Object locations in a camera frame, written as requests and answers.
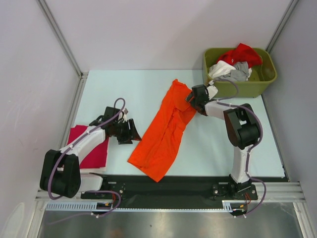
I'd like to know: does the folded magenta t-shirt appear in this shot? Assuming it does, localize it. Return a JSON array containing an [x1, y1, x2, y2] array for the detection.
[[67, 125, 109, 169]]

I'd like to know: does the red t-shirt in bin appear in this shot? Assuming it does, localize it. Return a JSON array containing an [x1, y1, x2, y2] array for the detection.
[[217, 43, 263, 68]]

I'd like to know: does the left aluminium corner post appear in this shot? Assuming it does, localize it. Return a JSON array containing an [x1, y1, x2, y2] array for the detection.
[[37, 0, 86, 77]]

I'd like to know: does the white t-shirt in bin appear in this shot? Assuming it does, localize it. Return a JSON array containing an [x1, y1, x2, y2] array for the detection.
[[208, 60, 236, 79]]

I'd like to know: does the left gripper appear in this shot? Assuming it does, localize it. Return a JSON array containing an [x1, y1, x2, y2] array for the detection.
[[112, 119, 141, 145]]

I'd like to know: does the orange t-shirt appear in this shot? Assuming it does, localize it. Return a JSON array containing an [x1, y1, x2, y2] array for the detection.
[[128, 79, 196, 182]]

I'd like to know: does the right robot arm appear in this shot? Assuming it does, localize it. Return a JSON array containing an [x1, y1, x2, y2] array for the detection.
[[186, 85, 263, 200]]

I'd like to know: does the white slotted cable duct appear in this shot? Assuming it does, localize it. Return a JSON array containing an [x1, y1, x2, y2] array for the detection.
[[46, 200, 248, 213]]

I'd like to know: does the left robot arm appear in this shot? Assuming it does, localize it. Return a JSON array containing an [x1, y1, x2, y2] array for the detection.
[[40, 107, 141, 200]]

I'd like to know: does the aluminium frame rail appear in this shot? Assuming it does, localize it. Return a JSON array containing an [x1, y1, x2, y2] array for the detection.
[[34, 180, 304, 203]]

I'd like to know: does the aluminium corner post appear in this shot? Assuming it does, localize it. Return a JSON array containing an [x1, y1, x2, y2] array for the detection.
[[37, 0, 86, 77], [265, 0, 300, 54]]

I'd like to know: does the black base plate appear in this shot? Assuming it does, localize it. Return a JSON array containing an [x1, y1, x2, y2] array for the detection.
[[79, 175, 258, 209]]

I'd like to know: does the grey t-shirt in bin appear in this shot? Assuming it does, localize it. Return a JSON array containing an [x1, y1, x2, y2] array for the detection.
[[215, 61, 252, 82]]

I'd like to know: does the olive green plastic bin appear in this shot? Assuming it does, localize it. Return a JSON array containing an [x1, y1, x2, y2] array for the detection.
[[203, 43, 277, 98]]

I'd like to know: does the right aluminium corner post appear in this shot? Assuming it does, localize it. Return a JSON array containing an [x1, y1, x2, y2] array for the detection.
[[265, 0, 300, 54]]

